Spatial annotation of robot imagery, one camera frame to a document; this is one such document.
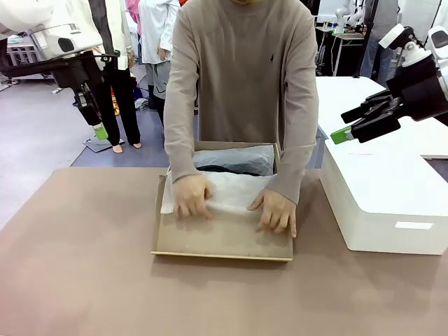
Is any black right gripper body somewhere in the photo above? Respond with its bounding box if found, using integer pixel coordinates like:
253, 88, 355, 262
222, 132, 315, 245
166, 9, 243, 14
386, 52, 448, 122

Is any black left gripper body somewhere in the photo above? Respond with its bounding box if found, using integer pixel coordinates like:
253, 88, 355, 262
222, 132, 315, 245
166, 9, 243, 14
52, 53, 105, 90

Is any black leather buckle shoe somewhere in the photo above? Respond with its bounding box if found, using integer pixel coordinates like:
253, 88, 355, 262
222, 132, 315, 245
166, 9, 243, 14
196, 162, 272, 177

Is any white tissue paper sheet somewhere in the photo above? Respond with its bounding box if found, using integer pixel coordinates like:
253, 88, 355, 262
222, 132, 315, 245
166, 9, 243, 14
160, 146, 276, 216

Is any person's right forearm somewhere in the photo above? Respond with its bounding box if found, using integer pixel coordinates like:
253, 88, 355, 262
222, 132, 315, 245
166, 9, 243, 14
163, 87, 204, 183

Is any brown cardboard shoe box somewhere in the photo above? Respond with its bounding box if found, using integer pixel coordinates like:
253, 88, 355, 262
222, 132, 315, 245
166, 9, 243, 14
150, 140, 295, 263

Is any person's right hand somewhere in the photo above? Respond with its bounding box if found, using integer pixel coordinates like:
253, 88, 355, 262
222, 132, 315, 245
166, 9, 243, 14
172, 173, 216, 221

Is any person's left hand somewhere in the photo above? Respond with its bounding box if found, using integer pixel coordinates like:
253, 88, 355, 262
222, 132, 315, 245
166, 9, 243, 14
246, 188, 298, 239

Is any mannequin in white jacket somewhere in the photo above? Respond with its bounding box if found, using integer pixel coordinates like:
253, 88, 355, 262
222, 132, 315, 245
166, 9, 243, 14
82, 0, 143, 154

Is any grey background work table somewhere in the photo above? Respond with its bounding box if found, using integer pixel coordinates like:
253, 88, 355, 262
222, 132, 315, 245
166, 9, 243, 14
0, 34, 57, 87

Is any background person in jeans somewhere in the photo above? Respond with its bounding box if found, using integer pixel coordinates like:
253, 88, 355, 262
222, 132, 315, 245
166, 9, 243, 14
359, 0, 400, 80

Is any white background desk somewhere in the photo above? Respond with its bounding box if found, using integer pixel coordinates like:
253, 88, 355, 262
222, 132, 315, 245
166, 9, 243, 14
316, 24, 367, 77

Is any pink hanging garment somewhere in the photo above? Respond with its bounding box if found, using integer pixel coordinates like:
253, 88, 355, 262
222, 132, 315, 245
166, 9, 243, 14
126, 0, 143, 36

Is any person in beige sweater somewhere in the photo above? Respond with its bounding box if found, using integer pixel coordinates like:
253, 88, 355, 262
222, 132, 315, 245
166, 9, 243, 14
163, 0, 321, 206

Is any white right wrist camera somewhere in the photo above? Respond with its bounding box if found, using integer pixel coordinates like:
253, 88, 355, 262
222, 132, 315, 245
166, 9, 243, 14
378, 24, 414, 50

